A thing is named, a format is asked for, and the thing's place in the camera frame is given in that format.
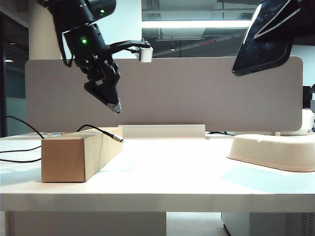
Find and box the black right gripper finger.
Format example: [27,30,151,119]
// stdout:
[254,0,302,40]

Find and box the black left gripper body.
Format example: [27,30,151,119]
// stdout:
[78,49,121,86]

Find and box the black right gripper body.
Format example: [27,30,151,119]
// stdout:
[291,0,315,46]

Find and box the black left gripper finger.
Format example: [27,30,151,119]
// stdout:
[113,75,122,115]
[84,81,119,114]

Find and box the black charging cable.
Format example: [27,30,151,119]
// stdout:
[0,116,126,163]

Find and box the black smartphone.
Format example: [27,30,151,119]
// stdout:
[232,0,300,77]

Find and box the grey fabric desk divider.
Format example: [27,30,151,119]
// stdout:
[25,56,304,134]

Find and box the black monitor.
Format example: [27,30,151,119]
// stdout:
[303,84,315,109]

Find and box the brown cardboard box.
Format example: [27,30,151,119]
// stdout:
[41,127,124,183]

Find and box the bright ceiling light strip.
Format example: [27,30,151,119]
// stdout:
[142,20,253,29]

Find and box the white rounded object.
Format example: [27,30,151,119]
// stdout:
[280,109,315,136]

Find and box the beige paper pulp tray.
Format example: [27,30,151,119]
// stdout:
[226,134,315,172]

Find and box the white desk support panel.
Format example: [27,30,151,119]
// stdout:
[5,211,167,236]

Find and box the white camera on black bracket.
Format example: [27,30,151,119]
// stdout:
[105,38,154,63]

